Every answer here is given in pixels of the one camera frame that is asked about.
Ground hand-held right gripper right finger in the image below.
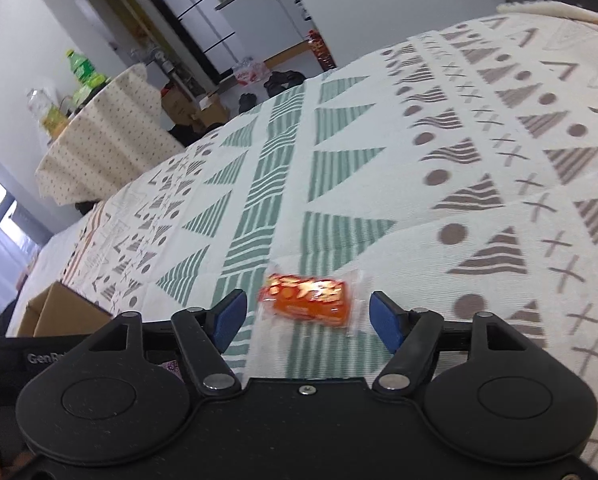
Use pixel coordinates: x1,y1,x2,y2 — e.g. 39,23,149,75
368,289,536,396

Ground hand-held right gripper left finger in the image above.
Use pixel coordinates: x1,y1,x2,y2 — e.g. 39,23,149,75
86,287,250,397

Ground orange snack packet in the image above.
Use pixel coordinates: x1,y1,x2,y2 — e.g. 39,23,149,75
256,270,368,337

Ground brown cardboard box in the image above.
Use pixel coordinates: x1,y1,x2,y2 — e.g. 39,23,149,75
16,281,115,339

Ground purple printed snack packet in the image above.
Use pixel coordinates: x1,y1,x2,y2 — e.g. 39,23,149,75
146,357,186,382

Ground patterned blanket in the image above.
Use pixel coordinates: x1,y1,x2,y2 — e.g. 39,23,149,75
54,2,598,480

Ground window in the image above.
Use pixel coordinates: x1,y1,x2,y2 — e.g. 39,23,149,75
0,160,46,322

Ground round table with dotted tablecloth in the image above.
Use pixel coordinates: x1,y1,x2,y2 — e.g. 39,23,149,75
34,63,188,206

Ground cardboard boxes under table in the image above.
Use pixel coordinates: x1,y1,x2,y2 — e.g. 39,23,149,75
160,87,231,134

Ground black shoes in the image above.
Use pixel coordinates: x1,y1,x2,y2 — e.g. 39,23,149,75
263,70,308,97

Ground pack of water bottles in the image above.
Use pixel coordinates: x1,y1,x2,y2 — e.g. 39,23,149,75
231,56,271,86

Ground clear bottle with yellow liquid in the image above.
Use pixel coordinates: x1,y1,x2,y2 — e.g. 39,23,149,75
26,87,68,137

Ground red hanging decoration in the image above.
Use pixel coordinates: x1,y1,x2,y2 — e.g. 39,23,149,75
306,30,338,72

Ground green soda bottle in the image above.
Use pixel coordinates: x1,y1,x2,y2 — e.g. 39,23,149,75
65,49,108,90

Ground dark framed glass door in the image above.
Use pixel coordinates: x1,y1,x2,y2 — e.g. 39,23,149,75
129,0,241,82

